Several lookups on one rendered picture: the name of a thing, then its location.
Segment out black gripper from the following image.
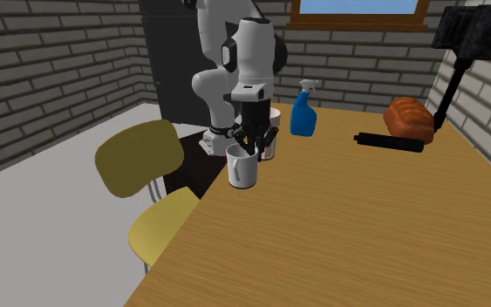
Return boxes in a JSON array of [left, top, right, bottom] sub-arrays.
[[232, 99, 280, 160]]

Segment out black refrigerator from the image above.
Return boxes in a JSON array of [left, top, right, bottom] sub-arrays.
[[137, 0, 230, 128]]

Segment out black cylinder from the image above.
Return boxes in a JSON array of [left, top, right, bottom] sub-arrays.
[[352, 131, 426, 154]]

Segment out wooden table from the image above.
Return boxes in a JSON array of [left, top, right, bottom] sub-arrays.
[[122, 101, 491, 307]]

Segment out wooden framed window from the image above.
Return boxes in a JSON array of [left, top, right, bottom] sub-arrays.
[[286, 0, 432, 32]]

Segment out blue spray bottle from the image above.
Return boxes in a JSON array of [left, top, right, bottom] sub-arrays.
[[289, 78, 320, 139]]

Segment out dark robot stand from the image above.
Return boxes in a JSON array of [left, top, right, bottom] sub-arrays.
[[161, 129, 230, 201]]

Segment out brown bread loaf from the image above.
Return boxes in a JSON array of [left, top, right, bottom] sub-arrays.
[[382, 96, 436, 145]]

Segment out yellow chair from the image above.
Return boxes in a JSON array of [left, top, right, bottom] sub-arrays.
[[93, 119, 201, 276]]

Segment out white mug with handle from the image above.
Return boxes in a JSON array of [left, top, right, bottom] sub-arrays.
[[225, 143, 259, 191]]

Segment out white cup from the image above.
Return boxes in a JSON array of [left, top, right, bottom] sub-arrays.
[[260, 106, 283, 162]]

